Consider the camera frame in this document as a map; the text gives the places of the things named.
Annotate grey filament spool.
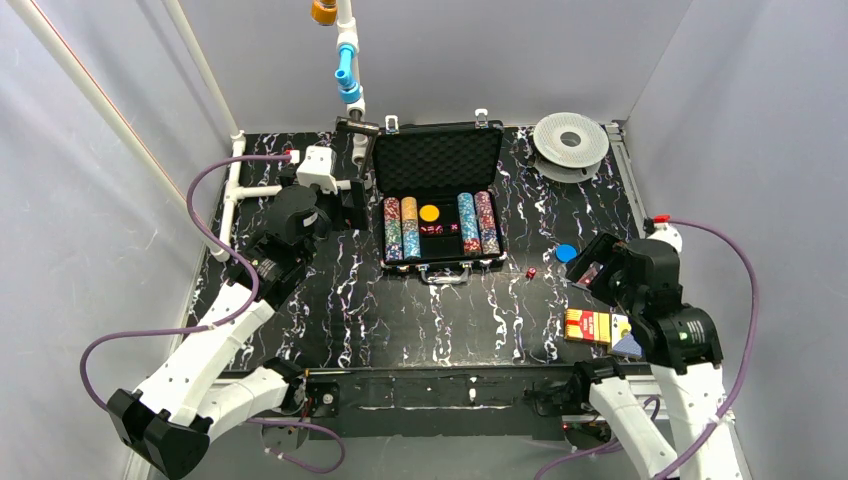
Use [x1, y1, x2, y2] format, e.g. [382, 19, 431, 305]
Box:
[531, 112, 610, 184]

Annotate purple cable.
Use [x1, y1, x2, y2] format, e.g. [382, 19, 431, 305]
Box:
[533, 220, 760, 480]
[79, 153, 347, 475]

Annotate chip row far left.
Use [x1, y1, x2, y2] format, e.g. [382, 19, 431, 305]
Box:
[383, 197, 403, 262]

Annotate red dice in case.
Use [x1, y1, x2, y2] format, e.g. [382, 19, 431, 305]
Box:
[420, 223, 461, 236]

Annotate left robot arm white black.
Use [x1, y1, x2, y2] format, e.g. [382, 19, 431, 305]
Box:
[106, 180, 368, 479]

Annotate aluminium rail frame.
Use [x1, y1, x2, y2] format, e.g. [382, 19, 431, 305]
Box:
[563, 121, 753, 480]

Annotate metal pole with clamp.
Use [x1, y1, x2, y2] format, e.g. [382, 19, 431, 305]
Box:
[334, 52, 381, 167]

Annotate orange pipe cap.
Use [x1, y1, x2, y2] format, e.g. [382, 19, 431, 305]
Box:
[310, 0, 338, 26]

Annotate blue round chip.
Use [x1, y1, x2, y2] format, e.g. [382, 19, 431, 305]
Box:
[555, 244, 578, 263]

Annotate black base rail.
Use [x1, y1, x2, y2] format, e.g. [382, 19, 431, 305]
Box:
[282, 364, 603, 440]

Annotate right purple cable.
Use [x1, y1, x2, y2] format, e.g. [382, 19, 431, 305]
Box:
[533, 220, 760, 480]

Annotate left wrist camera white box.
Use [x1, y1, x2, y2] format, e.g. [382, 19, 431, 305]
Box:
[296, 145, 338, 195]

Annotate chip row far right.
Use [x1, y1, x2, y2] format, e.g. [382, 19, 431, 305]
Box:
[474, 191, 501, 255]

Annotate black poker chip case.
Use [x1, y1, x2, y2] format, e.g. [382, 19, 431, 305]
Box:
[372, 108, 507, 285]

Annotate yellow round chip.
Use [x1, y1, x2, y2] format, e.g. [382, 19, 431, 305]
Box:
[419, 204, 440, 223]

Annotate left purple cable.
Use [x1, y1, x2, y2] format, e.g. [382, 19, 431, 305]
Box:
[79, 153, 347, 475]

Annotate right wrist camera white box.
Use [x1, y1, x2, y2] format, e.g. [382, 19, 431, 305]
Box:
[645, 215, 683, 253]

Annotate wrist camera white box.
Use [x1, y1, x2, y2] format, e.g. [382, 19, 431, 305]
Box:
[645, 215, 683, 253]
[296, 145, 338, 195]

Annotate chip row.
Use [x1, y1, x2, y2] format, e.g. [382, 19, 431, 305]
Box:
[474, 191, 501, 255]
[401, 197, 421, 259]
[457, 192, 482, 256]
[383, 197, 403, 262]

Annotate blue card deck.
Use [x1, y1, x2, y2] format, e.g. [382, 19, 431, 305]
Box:
[608, 314, 643, 359]

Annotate red yellow card deck box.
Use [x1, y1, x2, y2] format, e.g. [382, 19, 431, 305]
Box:
[564, 308, 612, 345]

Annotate white PVC pipe frame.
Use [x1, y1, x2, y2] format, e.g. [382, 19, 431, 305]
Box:
[6, 0, 374, 264]

